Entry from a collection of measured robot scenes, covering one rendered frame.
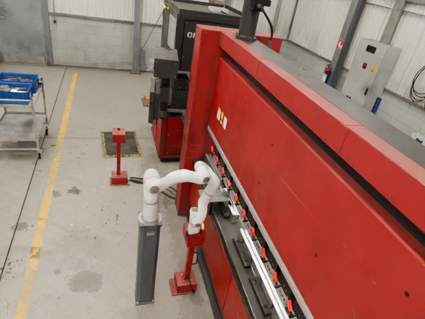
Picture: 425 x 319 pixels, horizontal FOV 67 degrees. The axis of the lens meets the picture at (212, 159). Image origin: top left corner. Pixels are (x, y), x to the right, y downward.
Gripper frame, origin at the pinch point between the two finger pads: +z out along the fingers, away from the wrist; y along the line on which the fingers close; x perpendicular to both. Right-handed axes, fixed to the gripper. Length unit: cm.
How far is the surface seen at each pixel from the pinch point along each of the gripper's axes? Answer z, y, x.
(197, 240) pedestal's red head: 0.8, -2.8, 4.8
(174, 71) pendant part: -109, -3, -125
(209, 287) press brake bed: 71, -19, 5
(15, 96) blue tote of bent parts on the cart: -36, 185, -260
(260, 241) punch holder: -43, -35, 55
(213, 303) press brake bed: 71, -18, 23
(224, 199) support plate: -23.5, -32.4, -18.4
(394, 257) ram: -122, -40, 140
